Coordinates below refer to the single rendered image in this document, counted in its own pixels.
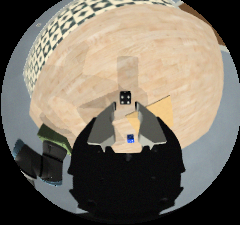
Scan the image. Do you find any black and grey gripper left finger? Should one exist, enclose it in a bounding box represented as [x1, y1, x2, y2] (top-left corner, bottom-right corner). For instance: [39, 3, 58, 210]
[67, 101, 116, 175]

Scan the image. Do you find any tan square mat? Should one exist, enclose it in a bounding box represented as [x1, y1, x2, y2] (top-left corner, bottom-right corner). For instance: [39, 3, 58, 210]
[125, 95, 173, 134]

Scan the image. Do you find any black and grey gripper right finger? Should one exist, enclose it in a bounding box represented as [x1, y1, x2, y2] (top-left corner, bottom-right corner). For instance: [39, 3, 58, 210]
[135, 101, 186, 173]

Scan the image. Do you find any black die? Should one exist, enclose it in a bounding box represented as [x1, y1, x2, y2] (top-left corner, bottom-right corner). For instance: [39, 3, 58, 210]
[120, 91, 131, 104]

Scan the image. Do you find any blue die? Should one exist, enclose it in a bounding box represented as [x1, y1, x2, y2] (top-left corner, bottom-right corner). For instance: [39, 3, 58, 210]
[127, 134, 134, 143]

